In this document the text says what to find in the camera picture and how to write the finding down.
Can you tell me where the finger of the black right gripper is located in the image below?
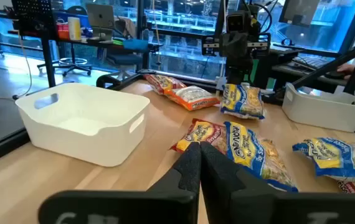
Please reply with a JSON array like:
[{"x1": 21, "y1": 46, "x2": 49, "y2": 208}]
[
  {"x1": 222, "y1": 32, "x2": 235, "y2": 58},
  {"x1": 234, "y1": 32, "x2": 249, "y2": 58}
]

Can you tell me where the yellow hanging cord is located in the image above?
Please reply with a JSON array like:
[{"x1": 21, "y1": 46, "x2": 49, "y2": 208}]
[{"x1": 151, "y1": 0, "x2": 162, "y2": 68}]

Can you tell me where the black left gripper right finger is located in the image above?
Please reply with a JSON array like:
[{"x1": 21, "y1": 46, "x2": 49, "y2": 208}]
[{"x1": 199, "y1": 141, "x2": 355, "y2": 224}]

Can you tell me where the white plastic bin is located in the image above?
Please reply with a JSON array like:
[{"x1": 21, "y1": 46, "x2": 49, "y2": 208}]
[{"x1": 282, "y1": 82, "x2": 355, "y2": 134}]

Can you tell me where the cream cylinder container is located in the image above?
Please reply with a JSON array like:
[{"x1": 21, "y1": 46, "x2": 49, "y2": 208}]
[{"x1": 67, "y1": 16, "x2": 82, "y2": 42}]

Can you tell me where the white bin with blue sticker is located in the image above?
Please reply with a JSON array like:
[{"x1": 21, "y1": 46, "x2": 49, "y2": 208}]
[{"x1": 14, "y1": 82, "x2": 151, "y2": 168}]

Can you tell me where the black monitor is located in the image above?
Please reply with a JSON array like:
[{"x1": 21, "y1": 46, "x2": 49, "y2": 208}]
[{"x1": 278, "y1": 0, "x2": 321, "y2": 28}]

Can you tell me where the black desk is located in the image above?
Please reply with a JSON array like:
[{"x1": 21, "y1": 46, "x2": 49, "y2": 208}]
[
  {"x1": 0, "y1": 7, "x2": 163, "y2": 90},
  {"x1": 270, "y1": 43, "x2": 349, "y2": 91}
]

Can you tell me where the orange Maruchan ramen packet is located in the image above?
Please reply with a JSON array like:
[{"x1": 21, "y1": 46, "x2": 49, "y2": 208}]
[{"x1": 164, "y1": 85, "x2": 221, "y2": 111}]

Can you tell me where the silver laptop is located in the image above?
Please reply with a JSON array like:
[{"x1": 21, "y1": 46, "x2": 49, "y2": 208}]
[{"x1": 85, "y1": 2, "x2": 116, "y2": 29}]

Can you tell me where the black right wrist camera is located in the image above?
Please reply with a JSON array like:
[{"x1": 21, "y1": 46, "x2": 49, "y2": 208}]
[{"x1": 226, "y1": 11, "x2": 252, "y2": 32}]

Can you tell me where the blue Maruchan ramen packet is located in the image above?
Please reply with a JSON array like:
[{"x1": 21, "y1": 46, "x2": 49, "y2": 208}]
[
  {"x1": 291, "y1": 137, "x2": 355, "y2": 182},
  {"x1": 223, "y1": 120, "x2": 299, "y2": 193},
  {"x1": 220, "y1": 83, "x2": 266, "y2": 121}
]

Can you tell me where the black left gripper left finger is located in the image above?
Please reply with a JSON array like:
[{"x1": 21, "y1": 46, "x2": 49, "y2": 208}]
[{"x1": 38, "y1": 141, "x2": 202, "y2": 224}]

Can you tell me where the black stool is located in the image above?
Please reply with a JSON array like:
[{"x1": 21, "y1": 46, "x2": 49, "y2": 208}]
[{"x1": 37, "y1": 43, "x2": 93, "y2": 78}]

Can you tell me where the red box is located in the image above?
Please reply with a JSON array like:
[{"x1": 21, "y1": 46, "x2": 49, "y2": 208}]
[{"x1": 55, "y1": 24, "x2": 70, "y2": 40}]

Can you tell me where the black keyboard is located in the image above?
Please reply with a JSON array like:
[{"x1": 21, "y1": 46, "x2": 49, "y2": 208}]
[{"x1": 291, "y1": 55, "x2": 329, "y2": 70}]

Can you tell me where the blue office chair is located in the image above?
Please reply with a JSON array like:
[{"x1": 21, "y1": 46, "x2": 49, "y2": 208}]
[{"x1": 105, "y1": 39, "x2": 153, "y2": 80}]

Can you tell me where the black pegboard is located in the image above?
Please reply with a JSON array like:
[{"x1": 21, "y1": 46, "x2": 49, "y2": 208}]
[{"x1": 11, "y1": 0, "x2": 57, "y2": 35}]

